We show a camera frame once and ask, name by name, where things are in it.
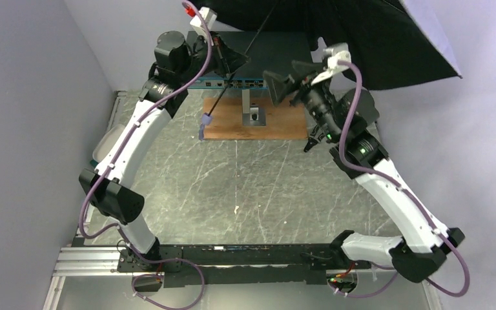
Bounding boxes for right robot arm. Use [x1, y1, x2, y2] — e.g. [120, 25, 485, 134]
[263, 61, 464, 283]

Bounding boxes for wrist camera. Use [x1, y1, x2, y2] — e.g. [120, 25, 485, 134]
[183, 3, 217, 40]
[311, 43, 352, 86]

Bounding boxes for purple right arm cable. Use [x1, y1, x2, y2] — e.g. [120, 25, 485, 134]
[331, 59, 471, 299]

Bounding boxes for purple folding umbrella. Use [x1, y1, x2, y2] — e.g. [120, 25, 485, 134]
[197, 0, 464, 142]

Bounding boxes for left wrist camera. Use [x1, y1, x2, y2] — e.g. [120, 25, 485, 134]
[183, 3, 217, 40]

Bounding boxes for black handled pliers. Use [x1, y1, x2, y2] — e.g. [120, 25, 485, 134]
[303, 125, 326, 152]

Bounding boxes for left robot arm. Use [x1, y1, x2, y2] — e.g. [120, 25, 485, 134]
[79, 31, 249, 269]

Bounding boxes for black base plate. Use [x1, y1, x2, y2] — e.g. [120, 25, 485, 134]
[116, 243, 370, 288]

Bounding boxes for wooden board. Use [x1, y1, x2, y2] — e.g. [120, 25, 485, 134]
[203, 97, 308, 140]

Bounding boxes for metal bracket stand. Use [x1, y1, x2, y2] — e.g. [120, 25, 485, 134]
[242, 89, 266, 127]

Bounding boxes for network switch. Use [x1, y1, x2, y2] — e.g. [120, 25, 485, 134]
[170, 30, 324, 90]

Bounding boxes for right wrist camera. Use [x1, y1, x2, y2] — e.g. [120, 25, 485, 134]
[311, 43, 352, 86]

